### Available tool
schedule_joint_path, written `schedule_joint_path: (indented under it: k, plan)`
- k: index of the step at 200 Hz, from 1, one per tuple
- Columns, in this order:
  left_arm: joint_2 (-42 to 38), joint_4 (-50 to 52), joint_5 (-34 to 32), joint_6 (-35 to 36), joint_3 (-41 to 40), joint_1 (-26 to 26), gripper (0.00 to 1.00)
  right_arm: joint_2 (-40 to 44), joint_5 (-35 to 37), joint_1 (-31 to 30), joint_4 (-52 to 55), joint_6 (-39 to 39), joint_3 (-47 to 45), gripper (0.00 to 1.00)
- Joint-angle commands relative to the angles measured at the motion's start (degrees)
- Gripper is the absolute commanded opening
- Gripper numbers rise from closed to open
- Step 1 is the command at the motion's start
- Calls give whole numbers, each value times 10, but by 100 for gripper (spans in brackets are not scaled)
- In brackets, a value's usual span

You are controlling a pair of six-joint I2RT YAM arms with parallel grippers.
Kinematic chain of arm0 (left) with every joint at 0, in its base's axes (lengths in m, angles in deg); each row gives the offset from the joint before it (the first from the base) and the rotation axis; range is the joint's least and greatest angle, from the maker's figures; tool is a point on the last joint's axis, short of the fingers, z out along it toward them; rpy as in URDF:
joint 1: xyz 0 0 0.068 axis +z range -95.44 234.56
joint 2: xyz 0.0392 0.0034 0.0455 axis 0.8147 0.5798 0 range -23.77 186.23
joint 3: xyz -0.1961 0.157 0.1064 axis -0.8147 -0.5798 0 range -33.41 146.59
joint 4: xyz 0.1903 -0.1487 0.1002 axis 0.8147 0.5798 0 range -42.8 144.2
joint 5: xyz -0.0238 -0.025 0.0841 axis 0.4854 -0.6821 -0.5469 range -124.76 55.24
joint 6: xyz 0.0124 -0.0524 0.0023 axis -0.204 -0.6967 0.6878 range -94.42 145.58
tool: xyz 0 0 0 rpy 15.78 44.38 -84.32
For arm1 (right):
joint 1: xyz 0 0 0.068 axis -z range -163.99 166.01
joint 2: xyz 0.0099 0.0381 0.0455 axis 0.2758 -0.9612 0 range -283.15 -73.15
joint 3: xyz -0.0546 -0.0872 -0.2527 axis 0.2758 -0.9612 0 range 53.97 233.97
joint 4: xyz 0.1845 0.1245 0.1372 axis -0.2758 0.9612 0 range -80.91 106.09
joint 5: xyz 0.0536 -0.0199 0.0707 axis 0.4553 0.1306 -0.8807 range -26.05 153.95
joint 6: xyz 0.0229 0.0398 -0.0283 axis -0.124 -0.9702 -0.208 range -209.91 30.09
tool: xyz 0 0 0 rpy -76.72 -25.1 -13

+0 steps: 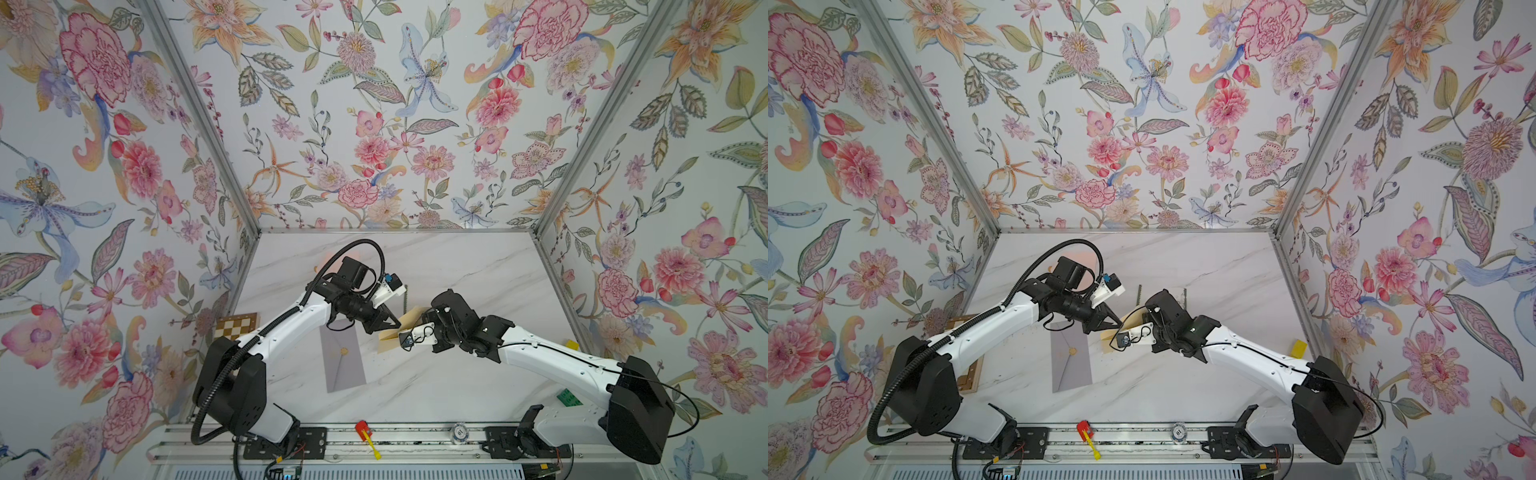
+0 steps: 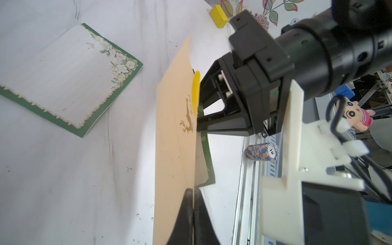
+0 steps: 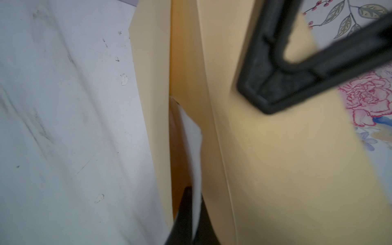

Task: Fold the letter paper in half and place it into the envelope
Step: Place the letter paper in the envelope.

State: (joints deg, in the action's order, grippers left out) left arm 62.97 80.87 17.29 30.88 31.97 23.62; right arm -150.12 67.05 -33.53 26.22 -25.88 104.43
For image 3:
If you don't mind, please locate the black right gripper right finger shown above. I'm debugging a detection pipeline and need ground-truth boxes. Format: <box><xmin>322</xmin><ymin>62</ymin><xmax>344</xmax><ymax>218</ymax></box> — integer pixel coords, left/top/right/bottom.
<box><xmin>193</xmin><ymin>198</ymin><xmax>220</xmax><ymax>245</ymax></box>

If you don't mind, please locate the grey lavender envelope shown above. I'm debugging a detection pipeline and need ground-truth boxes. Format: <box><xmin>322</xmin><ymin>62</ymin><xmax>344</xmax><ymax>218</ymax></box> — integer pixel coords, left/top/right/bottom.
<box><xmin>119</xmin><ymin>0</ymin><xmax>139</xmax><ymax>7</ymax></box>

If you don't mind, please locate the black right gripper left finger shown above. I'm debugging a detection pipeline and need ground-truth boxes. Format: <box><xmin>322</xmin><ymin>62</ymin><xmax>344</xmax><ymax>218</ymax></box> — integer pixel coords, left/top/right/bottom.
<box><xmin>165</xmin><ymin>186</ymin><xmax>193</xmax><ymax>245</ymax></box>

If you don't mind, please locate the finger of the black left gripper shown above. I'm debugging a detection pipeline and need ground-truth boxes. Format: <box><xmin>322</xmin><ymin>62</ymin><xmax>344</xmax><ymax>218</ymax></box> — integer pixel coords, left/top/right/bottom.
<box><xmin>236</xmin><ymin>1</ymin><xmax>392</xmax><ymax>114</ymax></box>

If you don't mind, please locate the yellow envelope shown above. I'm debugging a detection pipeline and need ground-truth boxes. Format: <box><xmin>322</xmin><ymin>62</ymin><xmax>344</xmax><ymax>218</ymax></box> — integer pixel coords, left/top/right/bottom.
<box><xmin>129</xmin><ymin>1</ymin><xmax>392</xmax><ymax>245</ymax></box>

